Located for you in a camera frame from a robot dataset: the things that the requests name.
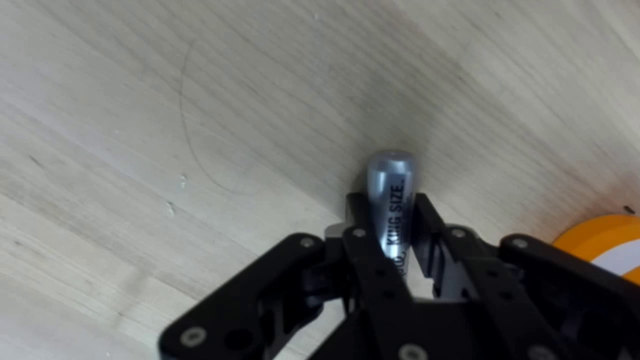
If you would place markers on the white and orange cup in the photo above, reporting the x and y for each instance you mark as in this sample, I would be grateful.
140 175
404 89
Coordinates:
610 242

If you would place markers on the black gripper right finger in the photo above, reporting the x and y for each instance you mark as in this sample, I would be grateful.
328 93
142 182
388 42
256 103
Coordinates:
518 299

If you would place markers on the silver king size marker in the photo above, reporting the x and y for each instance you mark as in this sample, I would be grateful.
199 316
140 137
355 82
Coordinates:
391 189

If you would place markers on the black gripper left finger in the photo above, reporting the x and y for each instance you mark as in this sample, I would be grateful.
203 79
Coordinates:
259 311

